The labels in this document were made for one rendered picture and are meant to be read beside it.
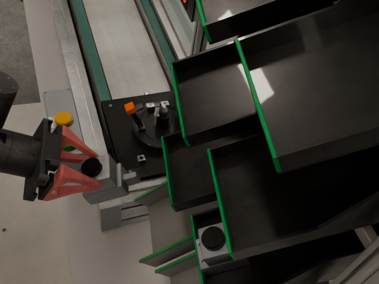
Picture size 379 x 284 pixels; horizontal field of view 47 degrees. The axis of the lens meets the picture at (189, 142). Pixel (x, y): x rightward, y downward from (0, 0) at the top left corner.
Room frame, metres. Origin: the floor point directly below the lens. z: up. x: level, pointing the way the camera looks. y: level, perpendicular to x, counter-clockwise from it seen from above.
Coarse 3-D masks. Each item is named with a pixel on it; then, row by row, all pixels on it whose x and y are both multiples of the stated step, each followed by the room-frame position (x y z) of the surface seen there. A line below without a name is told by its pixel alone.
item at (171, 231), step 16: (160, 192) 0.45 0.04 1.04; (160, 208) 0.43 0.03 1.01; (192, 208) 0.41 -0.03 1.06; (208, 208) 0.41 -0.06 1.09; (160, 224) 0.40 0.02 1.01; (176, 224) 0.39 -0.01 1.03; (160, 240) 0.37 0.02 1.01; (176, 240) 0.36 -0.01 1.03; (192, 240) 0.34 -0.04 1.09; (160, 256) 0.32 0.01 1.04; (176, 256) 0.33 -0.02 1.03
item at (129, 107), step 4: (128, 104) 0.63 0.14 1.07; (132, 104) 0.63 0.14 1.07; (140, 104) 0.64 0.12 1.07; (128, 108) 0.62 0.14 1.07; (132, 108) 0.62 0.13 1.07; (136, 108) 0.63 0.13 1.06; (140, 108) 0.63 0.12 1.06; (128, 112) 0.62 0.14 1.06; (132, 112) 0.62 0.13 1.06; (132, 116) 0.62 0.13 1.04; (136, 116) 0.63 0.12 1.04; (136, 120) 0.63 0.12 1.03; (140, 120) 0.64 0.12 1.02; (136, 124) 0.63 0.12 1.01; (140, 124) 0.63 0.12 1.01
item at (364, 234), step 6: (360, 228) 0.24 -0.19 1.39; (366, 228) 0.24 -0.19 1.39; (372, 228) 0.24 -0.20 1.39; (360, 234) 0.23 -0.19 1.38; (366, 234) 0.23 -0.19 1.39; (372, 234) 0.23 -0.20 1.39; (360, 240) 0.23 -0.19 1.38; (366, 240) 0.23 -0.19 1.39; (372, 240) 0.23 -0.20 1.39; (366, 246) 0.22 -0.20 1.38
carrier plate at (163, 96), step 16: (144, 96) 0.76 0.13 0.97; (160, 96) 0.77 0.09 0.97; (112, 112) 0.69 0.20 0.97; (112, 128) 0.64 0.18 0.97; (128, 128) 0.65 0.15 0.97; (112, 144) 0.60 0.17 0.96; (128, 144) 0.60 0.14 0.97; (128, 160) 0.56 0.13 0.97; (160, 160) 0.58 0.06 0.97; (144, 176) 0.53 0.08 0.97; (160, 176) 0.54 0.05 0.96
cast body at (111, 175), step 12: (108, 156) 0.37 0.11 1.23; (84, 168) 0.35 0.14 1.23; (96, 168) 0.35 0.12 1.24; (108, 168) 0.35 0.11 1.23; (120, 168) 0.37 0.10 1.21; (108, 180) 0.34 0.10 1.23; (120, 180) 0.35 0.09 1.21; (132, 180) 0.36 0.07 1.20; (84, 192) 0.33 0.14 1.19; (96, 192) 0.33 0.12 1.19; (108, 192) 0.34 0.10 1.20; (120, 192) 0.34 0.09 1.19
